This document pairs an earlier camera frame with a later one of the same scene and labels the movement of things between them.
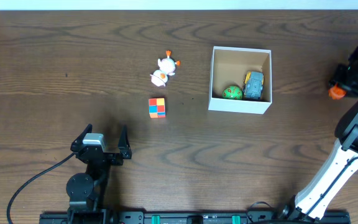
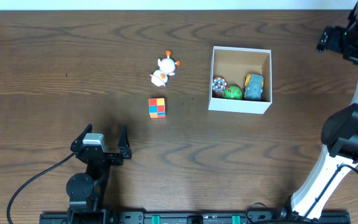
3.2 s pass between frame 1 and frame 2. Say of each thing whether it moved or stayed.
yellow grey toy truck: stayed
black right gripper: moved
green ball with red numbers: stayed
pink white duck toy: stayed
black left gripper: stayed
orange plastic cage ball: moved
